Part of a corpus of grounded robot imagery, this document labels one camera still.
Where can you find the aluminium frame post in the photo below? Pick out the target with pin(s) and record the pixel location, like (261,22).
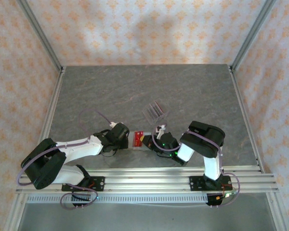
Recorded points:
(42,36)
(251,36)

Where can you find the aluminium table side rail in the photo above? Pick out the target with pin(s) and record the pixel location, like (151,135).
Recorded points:
(53,115)
(243,115)

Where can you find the black controller bracket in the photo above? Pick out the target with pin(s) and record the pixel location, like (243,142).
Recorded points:
(213,201)
(80,198)

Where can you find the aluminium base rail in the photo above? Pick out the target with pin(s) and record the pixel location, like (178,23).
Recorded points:
(147,178)

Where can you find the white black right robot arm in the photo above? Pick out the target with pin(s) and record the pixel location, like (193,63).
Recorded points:
(212,166)

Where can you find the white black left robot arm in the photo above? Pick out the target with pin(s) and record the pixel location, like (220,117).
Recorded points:
(86,148)

